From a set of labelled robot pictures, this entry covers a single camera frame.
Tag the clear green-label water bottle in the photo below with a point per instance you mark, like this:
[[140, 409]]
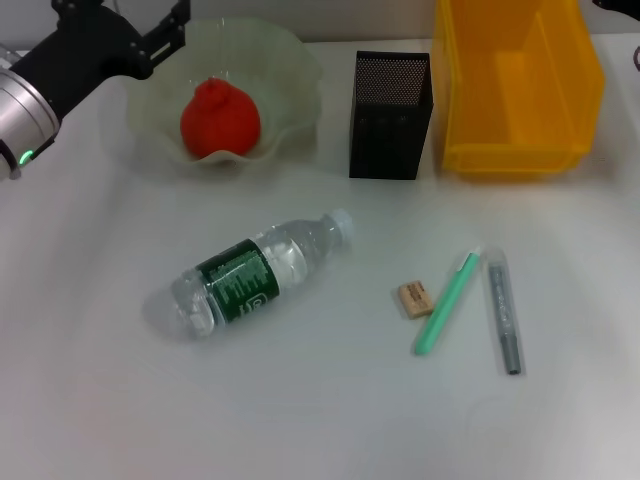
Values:
[[240, 280]]

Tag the beige eraser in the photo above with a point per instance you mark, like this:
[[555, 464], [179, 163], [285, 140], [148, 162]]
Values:
[[415, 300]]

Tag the orange fruit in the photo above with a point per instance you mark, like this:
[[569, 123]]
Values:
[[220, 120]]

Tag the green pen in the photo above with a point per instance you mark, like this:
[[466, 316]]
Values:
[[445, 305]]

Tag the translucent green fruit plate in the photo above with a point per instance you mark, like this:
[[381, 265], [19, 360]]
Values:
[[280, 75]]

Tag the yellow plastic bin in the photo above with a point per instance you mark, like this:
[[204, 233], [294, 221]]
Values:
[[550, 125]]

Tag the gray marker pen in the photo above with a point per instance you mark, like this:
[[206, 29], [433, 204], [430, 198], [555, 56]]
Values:
[[502, 310]]

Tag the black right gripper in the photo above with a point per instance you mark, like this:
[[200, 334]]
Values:
[[620, 3]]

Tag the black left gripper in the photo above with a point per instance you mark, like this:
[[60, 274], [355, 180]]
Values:
[[85, 55]]

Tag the black mesh pen holder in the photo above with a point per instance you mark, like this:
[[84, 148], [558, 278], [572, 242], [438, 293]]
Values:
[[390, 115]]

